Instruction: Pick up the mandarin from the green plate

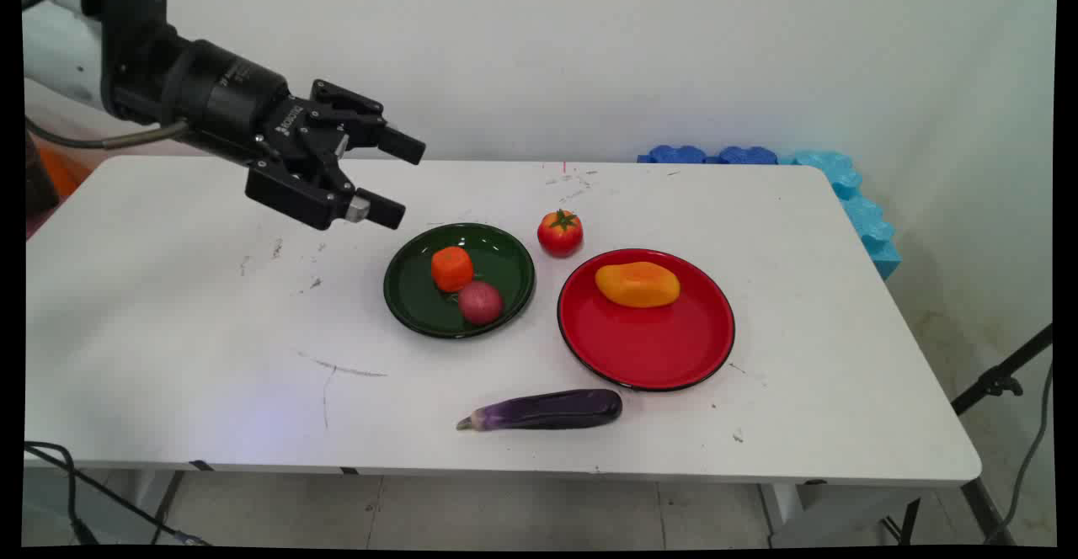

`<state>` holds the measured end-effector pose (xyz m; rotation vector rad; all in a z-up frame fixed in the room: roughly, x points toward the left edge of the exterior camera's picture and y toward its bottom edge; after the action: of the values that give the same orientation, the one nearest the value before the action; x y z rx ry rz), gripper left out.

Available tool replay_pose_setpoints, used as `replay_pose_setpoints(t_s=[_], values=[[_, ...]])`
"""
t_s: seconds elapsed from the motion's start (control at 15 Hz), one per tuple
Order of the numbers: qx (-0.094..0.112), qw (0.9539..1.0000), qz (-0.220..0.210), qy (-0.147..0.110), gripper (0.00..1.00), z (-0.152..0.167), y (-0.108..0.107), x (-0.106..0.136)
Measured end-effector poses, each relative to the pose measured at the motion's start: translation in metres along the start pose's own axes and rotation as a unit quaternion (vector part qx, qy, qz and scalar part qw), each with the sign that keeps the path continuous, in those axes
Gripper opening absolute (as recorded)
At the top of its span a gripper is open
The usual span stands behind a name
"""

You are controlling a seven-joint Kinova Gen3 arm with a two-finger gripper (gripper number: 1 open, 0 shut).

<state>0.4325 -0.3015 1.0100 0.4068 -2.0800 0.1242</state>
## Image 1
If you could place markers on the grey table leg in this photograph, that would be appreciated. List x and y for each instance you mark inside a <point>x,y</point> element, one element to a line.
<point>829,513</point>
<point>166,504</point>

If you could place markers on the black tripod stand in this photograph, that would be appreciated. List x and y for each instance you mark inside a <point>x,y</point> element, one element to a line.
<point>998,382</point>

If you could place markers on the orange toy carrot piece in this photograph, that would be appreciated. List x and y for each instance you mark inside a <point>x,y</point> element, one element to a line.
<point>451,268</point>

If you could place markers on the light blue foam mat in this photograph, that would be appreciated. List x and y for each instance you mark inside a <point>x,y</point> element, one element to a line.
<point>867,222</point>

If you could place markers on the orange object behind table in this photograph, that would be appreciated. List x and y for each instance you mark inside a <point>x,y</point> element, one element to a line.
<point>61,170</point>

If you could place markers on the dark green round plate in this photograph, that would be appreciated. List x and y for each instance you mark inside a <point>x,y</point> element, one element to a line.
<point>497,264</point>

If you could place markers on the pink round toy vegetable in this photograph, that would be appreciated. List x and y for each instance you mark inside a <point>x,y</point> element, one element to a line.
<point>481,303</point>

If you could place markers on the red round plate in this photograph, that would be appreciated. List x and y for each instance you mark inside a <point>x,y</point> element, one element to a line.
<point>648,340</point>

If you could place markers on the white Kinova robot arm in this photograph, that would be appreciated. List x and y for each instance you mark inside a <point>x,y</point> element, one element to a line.
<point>50,45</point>

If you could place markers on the purple toy eggplant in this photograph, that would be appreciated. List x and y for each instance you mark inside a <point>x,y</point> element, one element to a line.
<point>556,410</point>

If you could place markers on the yellow orange toy mango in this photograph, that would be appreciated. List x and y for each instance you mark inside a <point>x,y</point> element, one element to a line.
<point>637,284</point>

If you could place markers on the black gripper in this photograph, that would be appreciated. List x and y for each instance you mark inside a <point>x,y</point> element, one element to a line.
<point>223,100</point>

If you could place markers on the black metal floor strut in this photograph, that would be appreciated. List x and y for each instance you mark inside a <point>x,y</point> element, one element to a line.
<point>985,508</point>

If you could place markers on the red toy tomato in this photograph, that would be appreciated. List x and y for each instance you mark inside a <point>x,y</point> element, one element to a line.
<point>560,235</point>

